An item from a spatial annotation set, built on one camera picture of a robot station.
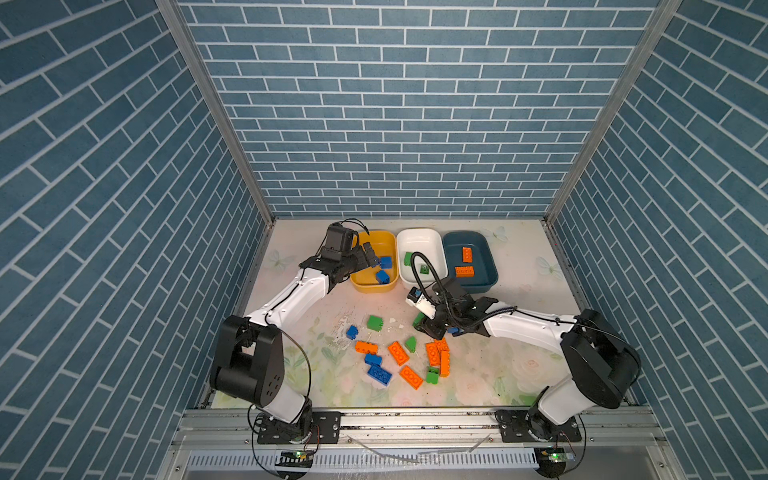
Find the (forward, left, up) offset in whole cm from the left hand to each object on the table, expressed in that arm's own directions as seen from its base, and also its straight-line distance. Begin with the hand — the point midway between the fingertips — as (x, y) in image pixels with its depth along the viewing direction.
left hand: (364, 255), depth 89 cm
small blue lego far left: (-18, +4, -15) cm, 23 cm away
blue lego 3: (-23, -24, -3) cm, 33 cm away
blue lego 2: (+1, -5, -14) cm, 15 cm away
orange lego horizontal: (+4, -34, -14) cm, 37 cm away
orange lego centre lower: (-25, -20, -15) cm, 35 cm away
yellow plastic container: (+18, -6, -15) cm, 24 cm away
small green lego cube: (+4, -20, -12) cm, 24 cm away
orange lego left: (-22, 0, -15) cm, 27 cm away
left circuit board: (-48, +16, -19) cm, 54 cm away
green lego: (-15, -3, -15) cm, 22 cm away
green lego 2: (-22, -14, -15) cm, 30 cm away
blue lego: (+11, -6, -18) cm, 22 cm away
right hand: (-15, -16, -10) cm, 24 cm away
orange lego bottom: (-31, -14, -16) cm, 37 cm away
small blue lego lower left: (-26, -3, -14) cm, 30 cm away
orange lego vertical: (+11, -36, -14) cm, 40 cm away
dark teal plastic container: (+2, -41, -15) cm, 44 cm away
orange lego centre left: (-24, -10, -14) cm, 30 cm away
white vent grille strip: (-49, -3, -17) cm, 52 cm away
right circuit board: (-50, -47, -17) cm, 71 cm away
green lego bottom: (-30, -20, -16) cm, 40 cm away
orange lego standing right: (-28, -23, -13) cm, 39 cm away
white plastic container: (+15, -21, -11) cm, 29 cm away
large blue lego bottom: (-30, -5, -16) cm, 34 cm away
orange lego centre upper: (-22, -23, -14) cm, 35 cm away
